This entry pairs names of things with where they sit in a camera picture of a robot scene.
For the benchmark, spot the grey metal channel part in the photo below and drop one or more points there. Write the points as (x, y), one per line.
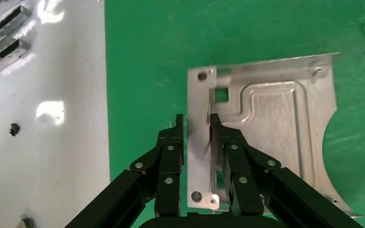
(7, 58)
(9, 20)

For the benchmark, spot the small black plastic clip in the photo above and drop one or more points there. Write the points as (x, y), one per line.
(14, 129)

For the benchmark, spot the green table mat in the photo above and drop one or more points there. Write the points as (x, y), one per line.
(157, 47)

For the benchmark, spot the grey toothed connector strip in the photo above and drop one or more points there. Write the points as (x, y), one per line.
(26, 222)

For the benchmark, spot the stamped sheet metal bracket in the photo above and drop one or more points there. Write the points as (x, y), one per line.
(273, 126)

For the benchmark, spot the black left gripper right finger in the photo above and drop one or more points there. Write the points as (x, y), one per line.
(239, 163)

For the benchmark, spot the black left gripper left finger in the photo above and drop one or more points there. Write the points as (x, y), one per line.
(170, 163)

